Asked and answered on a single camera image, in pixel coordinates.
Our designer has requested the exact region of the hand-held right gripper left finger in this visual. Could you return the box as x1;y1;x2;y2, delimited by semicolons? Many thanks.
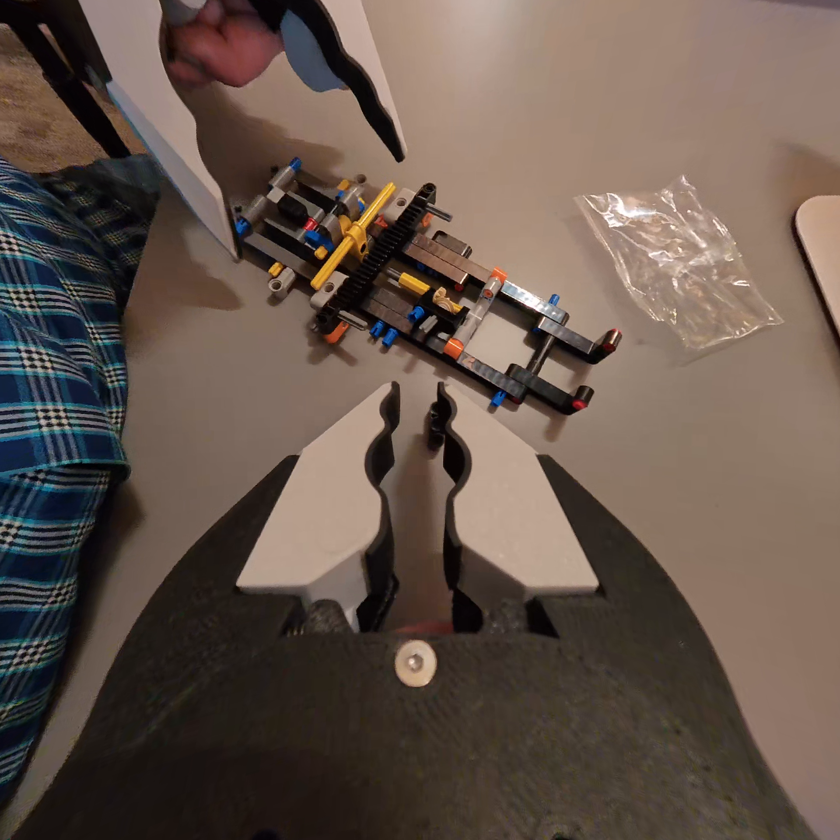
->
235;381;403;632

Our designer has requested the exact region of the person's left hand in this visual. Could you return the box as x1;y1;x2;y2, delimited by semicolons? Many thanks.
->
164;0;287;88

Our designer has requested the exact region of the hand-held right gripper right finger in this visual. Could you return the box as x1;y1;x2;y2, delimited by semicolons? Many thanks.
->
436;381;600;627

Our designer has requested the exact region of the person's blue plaid shirt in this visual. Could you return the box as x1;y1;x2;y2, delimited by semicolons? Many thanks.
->
0;154;165;808

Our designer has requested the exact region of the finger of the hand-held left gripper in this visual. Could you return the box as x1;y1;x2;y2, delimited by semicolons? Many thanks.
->
252;0;409;165
77;0;242;263

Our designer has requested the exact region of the black furniture leg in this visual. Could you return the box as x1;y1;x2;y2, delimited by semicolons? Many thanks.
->
0;0;132;161

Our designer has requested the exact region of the black lego technic chassis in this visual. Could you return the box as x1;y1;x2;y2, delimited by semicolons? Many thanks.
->
230;157;623;414

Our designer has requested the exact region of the clear plastic bag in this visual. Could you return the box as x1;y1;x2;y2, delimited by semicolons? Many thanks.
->
574;174;785;352

